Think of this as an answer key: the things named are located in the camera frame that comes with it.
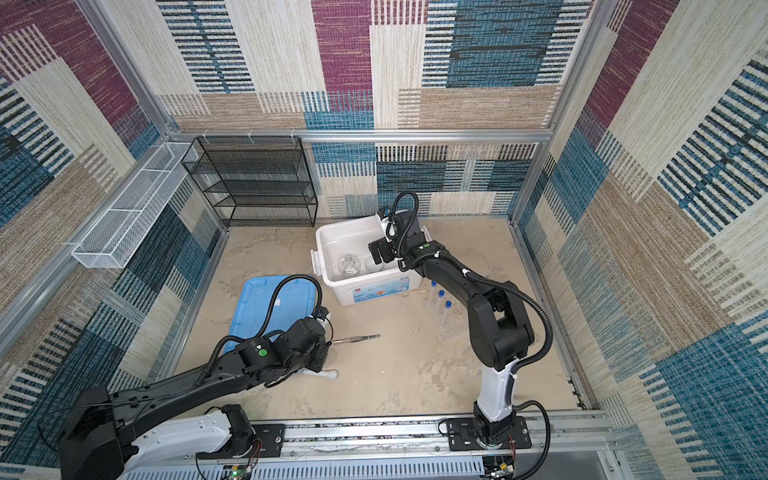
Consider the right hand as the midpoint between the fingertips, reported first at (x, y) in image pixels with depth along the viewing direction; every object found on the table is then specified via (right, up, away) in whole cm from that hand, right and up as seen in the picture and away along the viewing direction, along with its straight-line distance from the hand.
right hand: (385, 242), depth 92 cm
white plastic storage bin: (-14, -5, +8) cm, 17 cm away
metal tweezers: (-9, -29, -1) cm, 30 cm away
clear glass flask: (-12, -7, +8) cm, 16 cm away
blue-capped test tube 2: (+17, -21, -6) cm, 28 cm away
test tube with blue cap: (+14, -16, -2) cm, 21 cm away
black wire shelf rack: (-47, +23, +17) cm, 55 cm away
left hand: (-16, -27, -11) cm, 33 cm away
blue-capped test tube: (+15, -18, -6) cm, 24 cm away
